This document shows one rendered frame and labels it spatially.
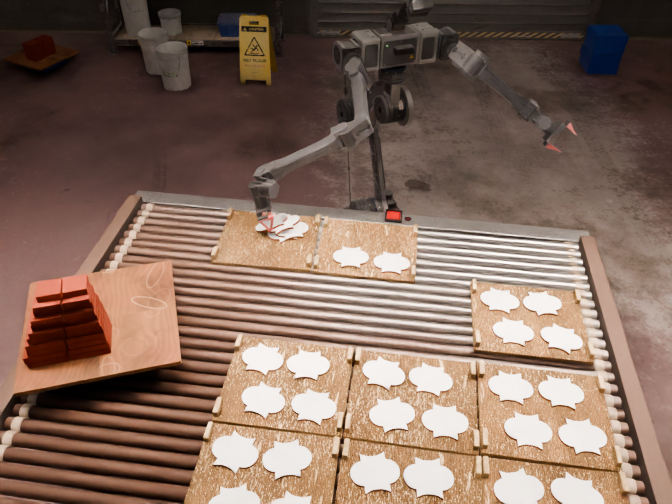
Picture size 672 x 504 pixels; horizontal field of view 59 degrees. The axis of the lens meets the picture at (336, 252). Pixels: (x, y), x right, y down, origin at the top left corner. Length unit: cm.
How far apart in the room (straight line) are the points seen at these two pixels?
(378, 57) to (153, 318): 156
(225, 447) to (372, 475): 44
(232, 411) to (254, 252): 77
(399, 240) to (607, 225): 230
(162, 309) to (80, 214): 245
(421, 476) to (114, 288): 124
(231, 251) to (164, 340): 60
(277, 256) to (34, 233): 237
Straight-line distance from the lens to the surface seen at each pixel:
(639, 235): 460
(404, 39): 293
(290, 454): 188
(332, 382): 204
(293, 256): 247
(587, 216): 462
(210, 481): 188
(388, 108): 305
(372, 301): 232
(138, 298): 224
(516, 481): 192
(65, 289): 194
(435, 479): 187
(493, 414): 204
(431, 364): 211
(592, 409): 215
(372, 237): 257
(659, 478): 208
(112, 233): 271
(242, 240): 257
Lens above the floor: 257
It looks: 41 degrees down
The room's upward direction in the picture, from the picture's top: 1 degrees clockwise
